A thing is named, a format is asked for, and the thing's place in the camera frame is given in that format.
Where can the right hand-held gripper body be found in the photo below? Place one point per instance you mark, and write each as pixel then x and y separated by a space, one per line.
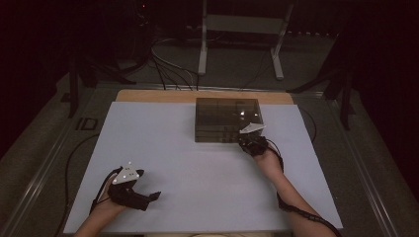
pixel 253 144

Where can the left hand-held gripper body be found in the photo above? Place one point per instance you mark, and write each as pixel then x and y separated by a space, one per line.
pixel 126 196

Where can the smoked plastic drawer cabinet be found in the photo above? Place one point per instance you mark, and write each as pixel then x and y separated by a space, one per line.
pixel 224 112

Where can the person's left hand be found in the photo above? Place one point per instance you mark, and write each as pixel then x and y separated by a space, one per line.
pixel 105 204

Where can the person's right hand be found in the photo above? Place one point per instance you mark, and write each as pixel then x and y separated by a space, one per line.
pixel 270 166

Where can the white table board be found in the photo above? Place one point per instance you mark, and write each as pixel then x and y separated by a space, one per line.
pixel 204 184

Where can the wooden table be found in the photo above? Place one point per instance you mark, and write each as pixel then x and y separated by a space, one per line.
pixel 158 96

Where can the black tripod stand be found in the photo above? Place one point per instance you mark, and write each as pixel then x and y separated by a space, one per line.
pixel 345 98
pixel 74 89

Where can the grey metal stand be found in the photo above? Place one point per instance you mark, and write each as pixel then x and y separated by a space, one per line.
pixel 202 49

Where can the aluminium floor rail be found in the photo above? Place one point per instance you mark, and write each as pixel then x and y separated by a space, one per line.
pixel 365 171
pixel 36 191

